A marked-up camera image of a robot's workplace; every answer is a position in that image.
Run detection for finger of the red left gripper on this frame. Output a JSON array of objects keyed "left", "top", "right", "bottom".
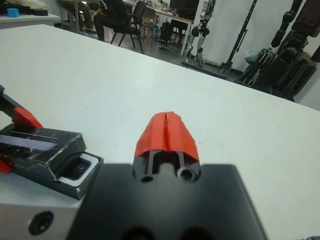
[
  {"left": 0, "top": 154, "right": 13, "bottom": 175},
  {"left": 0, "top": 96, "right": 44, "bottom": 130}
]

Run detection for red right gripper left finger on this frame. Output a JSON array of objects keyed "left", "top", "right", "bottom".
[{"left": 132, "top": 112, "right": 167, "bottom": 184}]

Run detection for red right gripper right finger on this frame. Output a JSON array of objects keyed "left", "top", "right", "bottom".
[{"left": 165, "top": 111, "right": 203, "bottom": 183}]

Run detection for black taped box lid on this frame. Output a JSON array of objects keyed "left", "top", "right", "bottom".
[{"left": 0, "top": 123, "right": 87, "bottom": 181}]

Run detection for black box base white liner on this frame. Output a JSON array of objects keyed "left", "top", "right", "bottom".
[{"left": 57, "top": 151, "right": 105, "bottom": 201}]

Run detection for blue box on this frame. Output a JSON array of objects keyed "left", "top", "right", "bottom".
[{"left": 6, "top": 7, "right": 21, "bottom": 18}]

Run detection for white side table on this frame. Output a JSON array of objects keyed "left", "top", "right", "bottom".
[{"left": 0, "top": 9, "right": 62, "bottom": 31}]

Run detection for white humanoid robot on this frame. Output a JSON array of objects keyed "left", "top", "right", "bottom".
[{"left": 186, "top": 0, "right": 214, "bottom": 62}]

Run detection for black folded cart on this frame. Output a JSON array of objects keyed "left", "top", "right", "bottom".
[{"left": 236, "top": 47, "right": 278, "bottom": 87}]

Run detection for black bag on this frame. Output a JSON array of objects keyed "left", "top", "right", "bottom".
[{"left": 159, "top": 21, "right": 174, "bottom": 48}]

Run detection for green white bag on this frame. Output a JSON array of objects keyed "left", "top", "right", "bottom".
[{"left": 243, "top": 47, "right": 261, "bottom": 65}]

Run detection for black office chair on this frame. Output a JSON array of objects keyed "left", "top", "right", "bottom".
[{"left": 109, "top": 1, "right": 148, "bottom": 55}]

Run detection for beige cushion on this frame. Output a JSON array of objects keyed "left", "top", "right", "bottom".
[{"left": 4, "top": 0, "right": 49, "bottom": 11}]

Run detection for black gantry stand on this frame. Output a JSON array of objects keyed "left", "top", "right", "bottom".
[{"left": 221, "top": 0, "right": 258, "bottom": 77}]

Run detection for white desk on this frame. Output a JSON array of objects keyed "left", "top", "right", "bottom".
[{"left": 122, "top": 0, "right": 195, "bottom": 57}]

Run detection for seated person black clothes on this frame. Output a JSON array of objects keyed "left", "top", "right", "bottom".
[{"left": 93, "top": 0, "right": 133, "bottom": 43}]

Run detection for seated person brown trousers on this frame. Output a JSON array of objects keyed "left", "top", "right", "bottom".
[{"left": 58, "top": 0, "right": 94, "bottom": 29}]

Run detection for black monitor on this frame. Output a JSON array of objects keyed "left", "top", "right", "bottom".
[{"left": 169, "top": 0, "right": 201, "bottom": 13}]

